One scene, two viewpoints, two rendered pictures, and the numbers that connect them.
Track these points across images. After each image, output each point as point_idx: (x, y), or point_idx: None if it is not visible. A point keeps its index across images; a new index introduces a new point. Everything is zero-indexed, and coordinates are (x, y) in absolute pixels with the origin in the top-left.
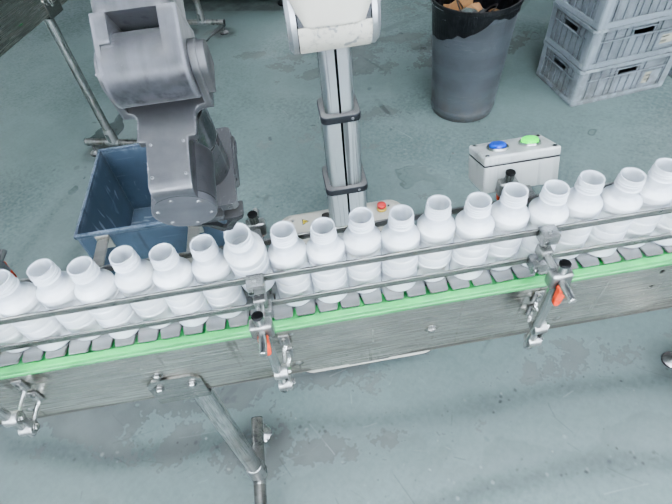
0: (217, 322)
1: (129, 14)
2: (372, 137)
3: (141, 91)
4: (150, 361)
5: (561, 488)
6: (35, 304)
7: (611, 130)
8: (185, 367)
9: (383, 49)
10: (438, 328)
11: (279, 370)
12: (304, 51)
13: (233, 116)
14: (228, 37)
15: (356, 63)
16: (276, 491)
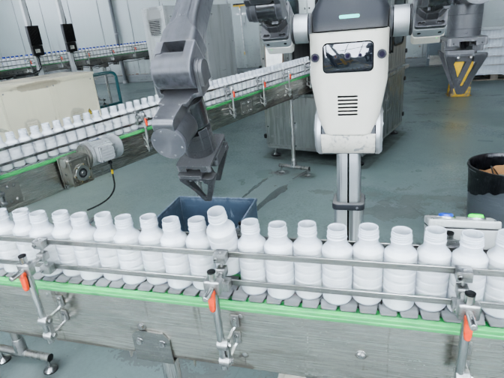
0: (192, 291)
1: (175, 45)
2: None
3: (166, 76)
4: (139, 308)
5: None
6: (90, 238)
7: None
8: (161, 325)
9: (430, 204)
10: (368, 357)
11: (221, 339)
12: (324, 151)
13: (294, 228)
14: (309, 178)
15: (404, 209)
16: None
